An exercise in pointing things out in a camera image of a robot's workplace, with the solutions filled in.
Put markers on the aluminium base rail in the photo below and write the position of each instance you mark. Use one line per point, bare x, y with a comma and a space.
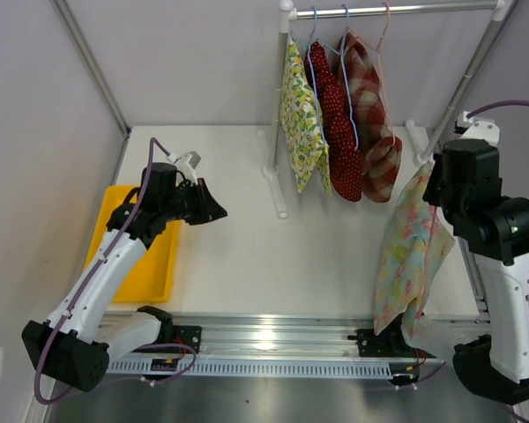
299, 337

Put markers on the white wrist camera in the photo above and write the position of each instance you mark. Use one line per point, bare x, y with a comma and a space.
466, 127
186, 164

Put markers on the red polka dot garment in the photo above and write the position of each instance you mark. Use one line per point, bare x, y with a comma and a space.
343, 161

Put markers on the blue wire hanger right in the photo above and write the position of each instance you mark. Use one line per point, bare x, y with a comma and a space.
341, 51

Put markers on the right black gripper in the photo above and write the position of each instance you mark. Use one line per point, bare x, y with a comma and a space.
431, 195

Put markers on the metal clothes rack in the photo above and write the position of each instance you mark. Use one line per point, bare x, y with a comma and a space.
289, 14

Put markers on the yellow lemon print garment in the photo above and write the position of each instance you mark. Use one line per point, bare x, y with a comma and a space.
302, 121

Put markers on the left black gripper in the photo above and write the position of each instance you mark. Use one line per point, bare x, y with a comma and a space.
211, 210

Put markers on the floral cloth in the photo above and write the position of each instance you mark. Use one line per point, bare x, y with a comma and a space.
399, 277

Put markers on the red plaid skirt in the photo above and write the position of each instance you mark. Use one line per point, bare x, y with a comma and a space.
380, 162

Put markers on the blue wire hanger left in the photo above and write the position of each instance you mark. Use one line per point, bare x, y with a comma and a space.
312, 69

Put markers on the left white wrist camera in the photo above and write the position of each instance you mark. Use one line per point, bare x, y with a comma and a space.
186, 164

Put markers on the perforated cable duct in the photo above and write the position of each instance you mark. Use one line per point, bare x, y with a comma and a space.
345, 369

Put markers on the blue wire hanger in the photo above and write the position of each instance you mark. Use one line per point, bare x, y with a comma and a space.
341, 51
312, 69

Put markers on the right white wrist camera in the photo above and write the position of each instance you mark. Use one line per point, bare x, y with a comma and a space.
466, 127

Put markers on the pink wire hanger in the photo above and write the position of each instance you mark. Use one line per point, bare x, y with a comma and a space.
429, 255
380, 70

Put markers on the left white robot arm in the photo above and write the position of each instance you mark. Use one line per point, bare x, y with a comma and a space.
67, 346

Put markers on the yellow plastic tray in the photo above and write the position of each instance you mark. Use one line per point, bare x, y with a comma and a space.
151, 278

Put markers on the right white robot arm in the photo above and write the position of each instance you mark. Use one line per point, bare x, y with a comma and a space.
496, 365

